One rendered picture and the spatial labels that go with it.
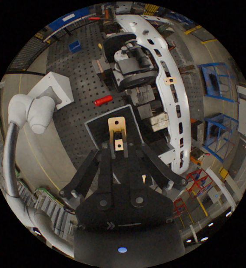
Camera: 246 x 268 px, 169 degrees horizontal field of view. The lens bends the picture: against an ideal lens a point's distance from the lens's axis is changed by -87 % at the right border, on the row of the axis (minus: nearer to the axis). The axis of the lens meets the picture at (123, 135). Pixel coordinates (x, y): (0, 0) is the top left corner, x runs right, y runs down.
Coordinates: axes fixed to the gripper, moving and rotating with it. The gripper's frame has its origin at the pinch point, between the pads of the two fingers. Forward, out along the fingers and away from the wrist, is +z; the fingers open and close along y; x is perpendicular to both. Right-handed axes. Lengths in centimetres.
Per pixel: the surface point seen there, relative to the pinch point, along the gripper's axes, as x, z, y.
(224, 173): -372, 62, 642
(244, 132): -81, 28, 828
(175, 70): 25.3, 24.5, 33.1
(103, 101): 8.4, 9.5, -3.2
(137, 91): 11.1, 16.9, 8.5
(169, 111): 2.0, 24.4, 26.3
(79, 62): 48, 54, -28
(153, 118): 0.6, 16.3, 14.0
